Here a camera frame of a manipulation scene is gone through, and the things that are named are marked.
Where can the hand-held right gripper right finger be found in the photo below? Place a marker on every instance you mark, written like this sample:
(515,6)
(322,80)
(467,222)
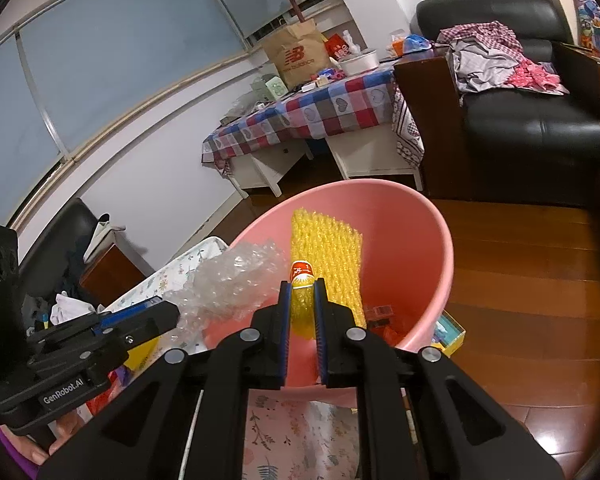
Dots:
(320,335)

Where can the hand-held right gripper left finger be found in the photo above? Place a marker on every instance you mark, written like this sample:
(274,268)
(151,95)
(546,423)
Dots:
(283,335)

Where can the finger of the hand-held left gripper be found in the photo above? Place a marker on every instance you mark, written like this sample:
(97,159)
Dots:
(130,310)
(150,322)

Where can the red snack wrapper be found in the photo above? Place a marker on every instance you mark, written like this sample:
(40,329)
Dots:
(99,400)

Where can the clear bubble wrap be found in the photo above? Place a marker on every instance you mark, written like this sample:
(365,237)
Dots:
(230,280)

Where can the pink plastic bucket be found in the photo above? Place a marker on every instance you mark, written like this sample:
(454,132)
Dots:
(405,240)

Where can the person's left hand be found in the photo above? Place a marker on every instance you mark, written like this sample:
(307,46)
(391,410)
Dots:
(65,437)

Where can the yellow plastic wrapper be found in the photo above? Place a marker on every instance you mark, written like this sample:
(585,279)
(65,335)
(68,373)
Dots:
(142,352)

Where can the brown wooden side table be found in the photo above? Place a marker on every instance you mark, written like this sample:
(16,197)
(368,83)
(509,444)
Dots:
(110,270)

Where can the yellow and blue cloth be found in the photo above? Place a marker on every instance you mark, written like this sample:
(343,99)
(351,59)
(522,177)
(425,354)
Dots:
(40,322)

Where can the white garment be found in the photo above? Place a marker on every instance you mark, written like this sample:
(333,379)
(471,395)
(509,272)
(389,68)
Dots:
(70,307)

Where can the small brown red packet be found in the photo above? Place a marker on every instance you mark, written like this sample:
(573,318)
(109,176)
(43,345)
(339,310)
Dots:
(382,320)

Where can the white folded cloth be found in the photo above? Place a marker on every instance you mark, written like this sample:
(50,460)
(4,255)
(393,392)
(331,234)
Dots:
(100,237)

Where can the black leather sofa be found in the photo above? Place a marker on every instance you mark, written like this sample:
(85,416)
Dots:
(75,225)

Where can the yellow edged cardboard box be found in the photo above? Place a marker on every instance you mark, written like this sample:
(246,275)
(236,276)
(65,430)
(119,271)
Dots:
(450,332)

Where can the white red patterned cloth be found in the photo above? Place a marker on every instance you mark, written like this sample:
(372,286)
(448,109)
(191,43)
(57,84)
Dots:
(407,130)

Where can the checkered tablecloth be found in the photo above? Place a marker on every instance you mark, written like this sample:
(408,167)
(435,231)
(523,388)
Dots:
(330,105)

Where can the clear plastic bag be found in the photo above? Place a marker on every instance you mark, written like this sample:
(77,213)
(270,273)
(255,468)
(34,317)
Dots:
(242,106)

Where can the green tissue box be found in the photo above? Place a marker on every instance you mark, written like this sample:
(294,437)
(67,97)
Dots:
(270,87)

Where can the frosted window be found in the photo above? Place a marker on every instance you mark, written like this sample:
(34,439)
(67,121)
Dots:
(105,60)

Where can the white bowl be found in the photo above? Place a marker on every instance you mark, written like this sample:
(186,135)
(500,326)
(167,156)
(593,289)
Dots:
(360,62)

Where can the brown paper bag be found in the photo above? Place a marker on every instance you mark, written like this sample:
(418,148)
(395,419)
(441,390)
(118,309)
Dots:
(295,55)

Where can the black leather armchair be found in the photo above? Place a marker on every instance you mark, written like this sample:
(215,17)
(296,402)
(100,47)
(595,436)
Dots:
(530,125)

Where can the orange container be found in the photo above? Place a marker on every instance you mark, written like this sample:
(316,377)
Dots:
(395,46)

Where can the blue plastic wrapper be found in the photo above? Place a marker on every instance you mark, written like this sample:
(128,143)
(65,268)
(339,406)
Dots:
(417,44)

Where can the grey garment on armchair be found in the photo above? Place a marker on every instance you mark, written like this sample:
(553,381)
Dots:
(480,67)

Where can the pink floral cloth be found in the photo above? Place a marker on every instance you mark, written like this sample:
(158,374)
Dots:
(540,77)

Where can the plaid shirt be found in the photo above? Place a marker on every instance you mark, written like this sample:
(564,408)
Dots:
(480,35)

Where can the colourful printed cloth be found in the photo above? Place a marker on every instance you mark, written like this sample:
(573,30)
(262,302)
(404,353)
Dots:
(597,25)

